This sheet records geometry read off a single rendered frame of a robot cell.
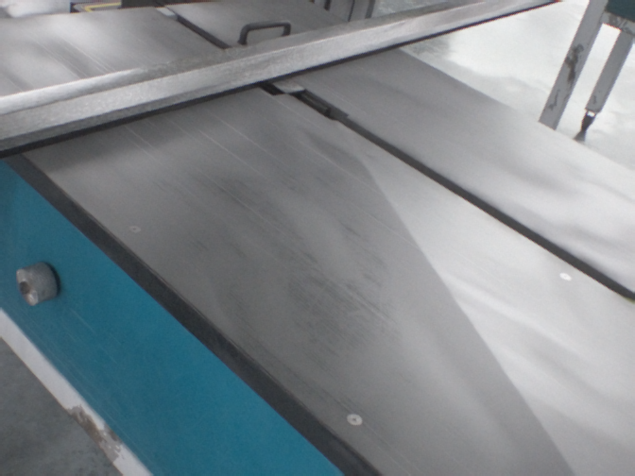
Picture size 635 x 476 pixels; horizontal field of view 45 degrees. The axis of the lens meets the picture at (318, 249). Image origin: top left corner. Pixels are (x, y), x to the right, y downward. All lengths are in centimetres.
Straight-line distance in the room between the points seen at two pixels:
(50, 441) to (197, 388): 86
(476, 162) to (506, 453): 39
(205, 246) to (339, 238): 11
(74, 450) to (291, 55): 78
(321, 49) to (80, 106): 34
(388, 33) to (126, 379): 61
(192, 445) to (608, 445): 29
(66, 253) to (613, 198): 53
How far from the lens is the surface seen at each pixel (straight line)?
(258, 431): 51
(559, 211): 77
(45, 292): 66
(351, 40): 98
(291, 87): 85
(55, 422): 142
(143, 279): 55
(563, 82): 263
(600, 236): 76
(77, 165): 64
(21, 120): 67
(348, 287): 56
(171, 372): 57
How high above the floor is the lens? 106
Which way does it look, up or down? 34 degrees down
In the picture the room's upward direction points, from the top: 15 degrees clockwise
